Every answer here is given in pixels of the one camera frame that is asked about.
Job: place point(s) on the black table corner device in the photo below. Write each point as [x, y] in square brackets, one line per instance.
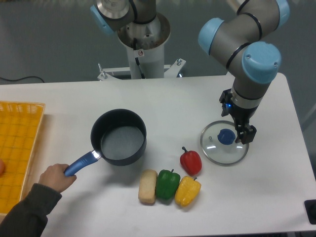
[310, 207]

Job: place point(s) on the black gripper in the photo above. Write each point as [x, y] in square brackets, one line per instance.
[241, 110]

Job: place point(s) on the green bell pepper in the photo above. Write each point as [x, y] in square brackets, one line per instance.
[167, 184]

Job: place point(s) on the glass lid blue knob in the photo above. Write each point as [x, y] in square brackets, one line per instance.
[218, 143]

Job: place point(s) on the yellow woven basket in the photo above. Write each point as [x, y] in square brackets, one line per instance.
[19, 126]

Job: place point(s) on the dark green sleeve forearm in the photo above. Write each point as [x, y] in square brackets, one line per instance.
[28, 218]

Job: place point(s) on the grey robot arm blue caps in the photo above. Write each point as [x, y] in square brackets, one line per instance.
[236, 44]

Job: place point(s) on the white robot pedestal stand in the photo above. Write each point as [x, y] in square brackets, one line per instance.
[144, 44]

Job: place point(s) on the person's hand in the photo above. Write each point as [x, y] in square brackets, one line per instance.
[55, 178]

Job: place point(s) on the black saucepan blue handle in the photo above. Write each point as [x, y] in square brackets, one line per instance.
[118, 136]

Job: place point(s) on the red bell pepper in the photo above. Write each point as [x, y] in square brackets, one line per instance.
[191, 162]

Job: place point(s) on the beige bread loaf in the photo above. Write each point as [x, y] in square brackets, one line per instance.
[147, 186]

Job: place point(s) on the yellow bell pepper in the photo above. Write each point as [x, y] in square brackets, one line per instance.
[187, 191]

